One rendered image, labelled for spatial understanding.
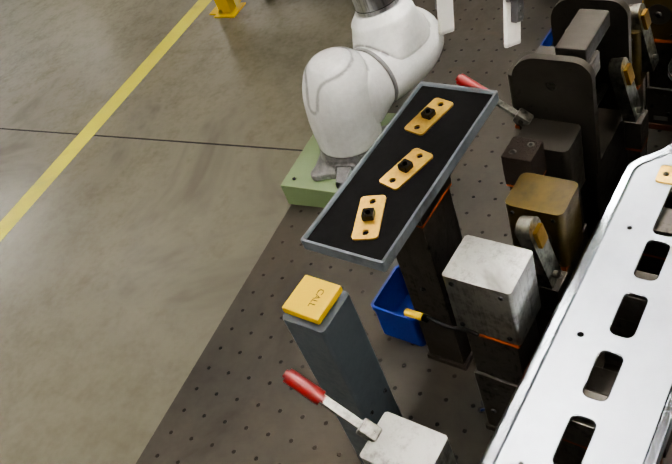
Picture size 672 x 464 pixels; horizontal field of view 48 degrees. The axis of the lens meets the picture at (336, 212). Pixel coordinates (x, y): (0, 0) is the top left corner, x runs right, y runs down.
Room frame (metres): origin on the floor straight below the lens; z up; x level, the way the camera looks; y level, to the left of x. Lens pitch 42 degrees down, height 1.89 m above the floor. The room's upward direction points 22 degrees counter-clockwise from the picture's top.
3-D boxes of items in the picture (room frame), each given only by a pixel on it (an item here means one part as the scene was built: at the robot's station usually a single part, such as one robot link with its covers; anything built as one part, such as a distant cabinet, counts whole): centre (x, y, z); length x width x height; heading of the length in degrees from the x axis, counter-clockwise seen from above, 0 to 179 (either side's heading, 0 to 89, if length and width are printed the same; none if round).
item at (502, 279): (0.68, -0.15, 0.90); 0.13 x 0.08 x 0.41; 42
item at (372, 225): (0.78, -0.04, 1.17); 0.08 x 0.04 x 0.01; 153
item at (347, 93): (1.44, -0.11, 0.92); 0.18 x 0.16 x 0.22; 120
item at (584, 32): (0.99, -0.45, 0.94); 0.18 x 0.13 x 0.49; 132
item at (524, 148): (0.86, -0.30, 0.90); 0.05 x 0.05 x 0.40; 42
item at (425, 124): (0.94, -0.19, 1.17); 0.08 x 0.04 x 0.01; 121
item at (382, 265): (0.86, -0.12, 1.16); 0.37 x 0.14 x 0.02; 132
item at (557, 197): (0.79, -0.28, 0.89); 0.12 x 0.08 x 0.38; 42
